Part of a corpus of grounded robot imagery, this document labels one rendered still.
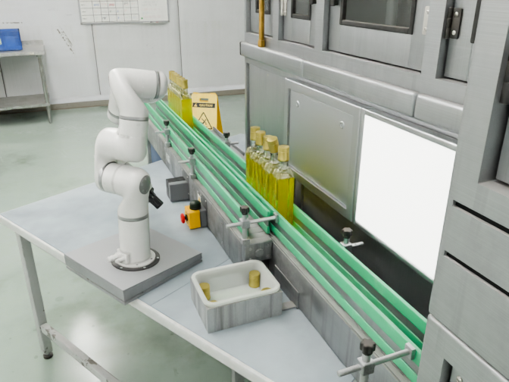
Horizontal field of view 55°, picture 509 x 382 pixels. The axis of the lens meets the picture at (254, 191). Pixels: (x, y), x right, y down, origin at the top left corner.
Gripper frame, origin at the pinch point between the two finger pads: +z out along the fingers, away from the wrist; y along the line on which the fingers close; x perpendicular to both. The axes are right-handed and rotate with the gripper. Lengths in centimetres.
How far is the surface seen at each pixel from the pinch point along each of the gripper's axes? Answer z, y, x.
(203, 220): 17.5, -1.8, 7.0
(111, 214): -8.7, -8.7, -23.8
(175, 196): 5.4, -23.4, -5.7
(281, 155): 15, 20, 54
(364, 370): 43, 88, 57
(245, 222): 20, 33, 35
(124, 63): -136, -509, -175
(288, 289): 43, 39, 33
